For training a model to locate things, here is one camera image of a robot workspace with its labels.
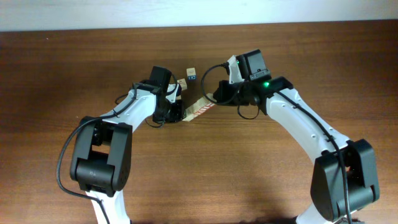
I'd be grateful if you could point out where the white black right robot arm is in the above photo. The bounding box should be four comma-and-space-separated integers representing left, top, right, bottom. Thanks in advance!
213, 49, 380, 223

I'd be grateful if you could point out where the blue letter wooden block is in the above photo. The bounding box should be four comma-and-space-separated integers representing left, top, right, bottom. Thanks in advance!
186, 68, 197, 80

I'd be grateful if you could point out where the red X wooden block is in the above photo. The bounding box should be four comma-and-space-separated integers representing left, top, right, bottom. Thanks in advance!
193, 102, 209, 116

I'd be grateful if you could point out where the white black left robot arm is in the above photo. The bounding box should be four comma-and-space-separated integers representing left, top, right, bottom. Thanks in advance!
70, 66, 185, 223

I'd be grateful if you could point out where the plain wooden picture block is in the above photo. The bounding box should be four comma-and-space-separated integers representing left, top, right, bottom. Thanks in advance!
177, 78, 188, 91

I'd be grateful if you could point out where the yellow sided wooden block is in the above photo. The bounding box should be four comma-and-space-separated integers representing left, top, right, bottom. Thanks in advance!
186, 105, 198, 118

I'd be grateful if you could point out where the red bottom wooden block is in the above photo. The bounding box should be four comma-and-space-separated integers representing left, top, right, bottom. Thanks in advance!
199, 97, 214, 111

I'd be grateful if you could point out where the green Z wooden block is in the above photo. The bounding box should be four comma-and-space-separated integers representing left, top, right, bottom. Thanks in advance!
182, 114, 194, 122

